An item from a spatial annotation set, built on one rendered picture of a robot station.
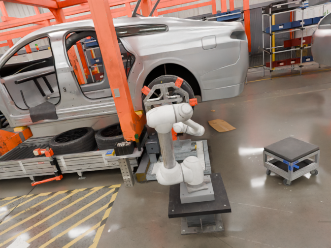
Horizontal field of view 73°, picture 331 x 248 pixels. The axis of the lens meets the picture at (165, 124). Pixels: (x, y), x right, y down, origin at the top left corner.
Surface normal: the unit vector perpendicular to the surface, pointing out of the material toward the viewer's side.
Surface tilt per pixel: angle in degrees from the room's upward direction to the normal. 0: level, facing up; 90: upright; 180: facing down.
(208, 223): 90
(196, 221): 90
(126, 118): 90
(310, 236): 0
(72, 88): 90
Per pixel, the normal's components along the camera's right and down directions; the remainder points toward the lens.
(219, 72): -0.11, 0.37
